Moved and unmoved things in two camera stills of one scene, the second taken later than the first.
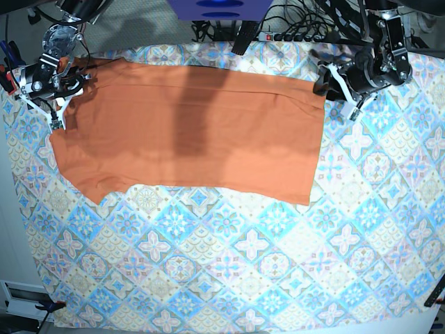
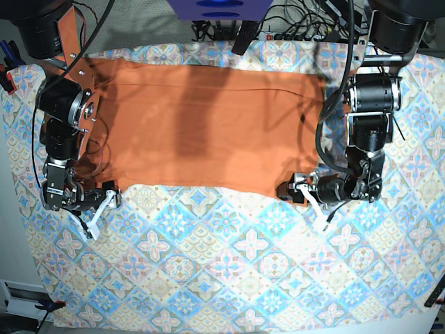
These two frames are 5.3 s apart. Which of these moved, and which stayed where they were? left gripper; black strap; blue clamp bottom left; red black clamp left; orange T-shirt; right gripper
Moved: right gripper; left gripper
Stayed: black strap; blue clamp bottom left; orange T-shirt; red black clamp left
